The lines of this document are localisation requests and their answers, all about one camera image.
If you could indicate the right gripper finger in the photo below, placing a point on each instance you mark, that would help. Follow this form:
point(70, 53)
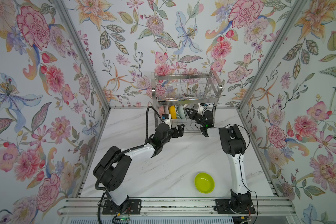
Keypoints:
point(194, 111)
point(195, 117)

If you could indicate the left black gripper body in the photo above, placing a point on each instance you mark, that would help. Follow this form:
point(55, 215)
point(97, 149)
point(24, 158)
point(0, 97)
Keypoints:
point(169, 134)

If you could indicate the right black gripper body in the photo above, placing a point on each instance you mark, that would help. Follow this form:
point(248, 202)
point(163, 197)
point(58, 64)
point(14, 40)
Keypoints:
point(200, 122)

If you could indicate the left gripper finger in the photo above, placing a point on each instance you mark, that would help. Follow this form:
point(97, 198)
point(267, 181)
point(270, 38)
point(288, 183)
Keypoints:
point(180, 130)
point(176, 133)

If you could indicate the dark blue flower bowl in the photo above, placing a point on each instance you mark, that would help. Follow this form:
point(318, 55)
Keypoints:
point(188, 111)

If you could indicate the pale celadon bowl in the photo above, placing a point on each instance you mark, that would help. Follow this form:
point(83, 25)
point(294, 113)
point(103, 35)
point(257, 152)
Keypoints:
point(181, 112)

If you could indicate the yellow bowl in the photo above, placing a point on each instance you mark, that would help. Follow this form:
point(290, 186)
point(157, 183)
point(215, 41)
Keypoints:
point(172, 112)

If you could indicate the pink striped bowl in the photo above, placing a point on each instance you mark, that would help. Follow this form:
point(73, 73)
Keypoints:
point(166, 112)

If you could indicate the lime green bowl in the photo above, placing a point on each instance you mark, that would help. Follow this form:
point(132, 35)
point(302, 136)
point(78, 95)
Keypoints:
point(204, 183)

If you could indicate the green leaf pattern bowl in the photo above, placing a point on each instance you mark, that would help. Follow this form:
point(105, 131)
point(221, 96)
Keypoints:
point(177, 114)

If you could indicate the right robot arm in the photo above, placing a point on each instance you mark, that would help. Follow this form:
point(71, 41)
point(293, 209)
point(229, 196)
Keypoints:
point(234, 146)

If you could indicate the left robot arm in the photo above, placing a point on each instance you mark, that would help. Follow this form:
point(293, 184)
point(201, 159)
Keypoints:
point(113, 167)

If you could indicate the steel two-tier dish rack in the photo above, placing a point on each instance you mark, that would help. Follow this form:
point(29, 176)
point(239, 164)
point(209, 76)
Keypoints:
point(187, 89)

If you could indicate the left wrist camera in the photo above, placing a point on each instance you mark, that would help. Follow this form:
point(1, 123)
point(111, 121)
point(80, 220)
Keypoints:
point(167, 119)

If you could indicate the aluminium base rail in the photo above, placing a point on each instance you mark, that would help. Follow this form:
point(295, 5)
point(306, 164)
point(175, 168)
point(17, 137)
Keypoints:
point(179, 206)

